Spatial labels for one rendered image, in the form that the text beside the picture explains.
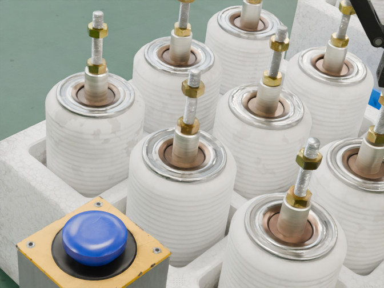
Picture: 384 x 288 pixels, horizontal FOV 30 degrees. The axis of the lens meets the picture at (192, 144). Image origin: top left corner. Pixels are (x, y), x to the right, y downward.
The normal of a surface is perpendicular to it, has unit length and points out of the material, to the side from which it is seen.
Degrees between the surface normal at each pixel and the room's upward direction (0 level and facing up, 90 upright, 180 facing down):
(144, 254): 0
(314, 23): 90
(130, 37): 0
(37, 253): 0
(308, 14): 90
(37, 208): 90
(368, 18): 90
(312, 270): 43
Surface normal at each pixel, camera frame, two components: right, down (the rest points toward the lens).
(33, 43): 0.11, -0.78
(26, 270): -0.68, 0.39
